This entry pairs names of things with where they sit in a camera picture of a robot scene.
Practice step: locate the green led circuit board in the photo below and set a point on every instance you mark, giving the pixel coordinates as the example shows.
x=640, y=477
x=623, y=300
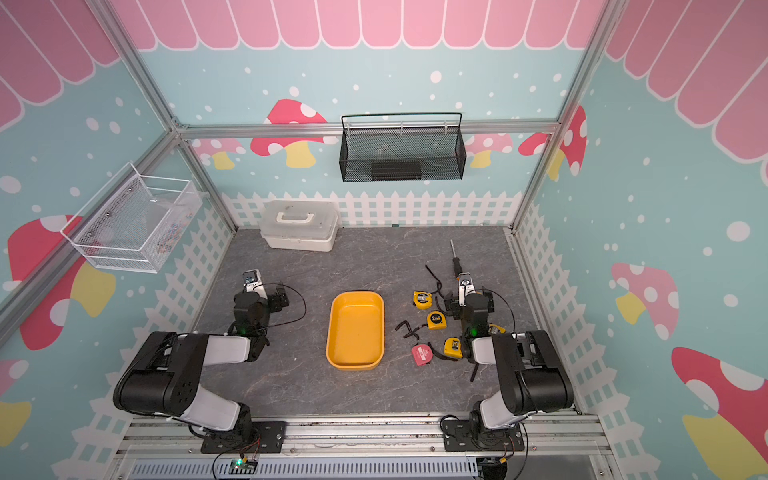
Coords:
x=242, y=467

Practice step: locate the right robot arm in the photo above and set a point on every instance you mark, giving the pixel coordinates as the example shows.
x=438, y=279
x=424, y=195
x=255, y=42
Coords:
x=531, y=375

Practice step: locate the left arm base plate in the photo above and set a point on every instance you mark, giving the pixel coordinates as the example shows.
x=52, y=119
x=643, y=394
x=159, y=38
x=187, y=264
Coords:
x=253, y=437

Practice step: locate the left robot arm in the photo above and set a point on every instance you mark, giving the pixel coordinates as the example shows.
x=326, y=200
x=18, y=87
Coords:
x=164, y=378

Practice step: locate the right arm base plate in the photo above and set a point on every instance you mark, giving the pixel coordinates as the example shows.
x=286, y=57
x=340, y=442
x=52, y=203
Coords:
x=463, y=435

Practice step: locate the yellow tape measure with strap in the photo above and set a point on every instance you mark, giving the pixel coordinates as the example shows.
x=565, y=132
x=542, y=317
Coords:
x=436, y=320

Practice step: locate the pink round tape measure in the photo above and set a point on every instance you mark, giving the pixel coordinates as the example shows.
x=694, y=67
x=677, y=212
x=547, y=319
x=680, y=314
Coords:
x=422, y=354

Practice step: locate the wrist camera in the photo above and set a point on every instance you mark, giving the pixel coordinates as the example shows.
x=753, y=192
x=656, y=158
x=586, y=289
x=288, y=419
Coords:
x=252, y=282
x=466, y=287

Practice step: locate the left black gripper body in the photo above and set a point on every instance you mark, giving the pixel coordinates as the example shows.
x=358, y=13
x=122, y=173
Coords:
x=272, y=305

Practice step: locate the black orange screwdriver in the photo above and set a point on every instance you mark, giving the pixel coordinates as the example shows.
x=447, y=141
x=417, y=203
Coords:
x=456, y=261

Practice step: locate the white plastic toolbox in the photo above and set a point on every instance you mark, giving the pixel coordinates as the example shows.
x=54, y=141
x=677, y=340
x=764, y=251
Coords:
x=300, y=225

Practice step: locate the yellow storage tray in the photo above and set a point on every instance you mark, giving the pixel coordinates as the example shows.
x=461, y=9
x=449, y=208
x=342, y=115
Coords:
x=356, y=334

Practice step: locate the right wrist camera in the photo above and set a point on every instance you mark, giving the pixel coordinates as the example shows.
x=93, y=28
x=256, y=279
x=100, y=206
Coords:
x=466, y=287

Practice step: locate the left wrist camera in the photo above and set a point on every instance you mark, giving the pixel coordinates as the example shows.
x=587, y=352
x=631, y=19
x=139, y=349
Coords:
x=252, y=282

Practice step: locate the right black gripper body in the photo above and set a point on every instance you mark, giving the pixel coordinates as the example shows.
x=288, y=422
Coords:
x=458, y=313

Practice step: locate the white wire wall basket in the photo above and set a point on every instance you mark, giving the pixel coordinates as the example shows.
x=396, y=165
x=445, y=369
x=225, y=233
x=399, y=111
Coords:
x=134, y=222

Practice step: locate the grey ribbed cable duct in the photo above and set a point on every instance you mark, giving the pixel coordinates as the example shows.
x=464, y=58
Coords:
x=312, y=468

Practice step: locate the black mesh wall basket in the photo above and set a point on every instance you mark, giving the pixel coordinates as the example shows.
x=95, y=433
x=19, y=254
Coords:
x=392, y=147

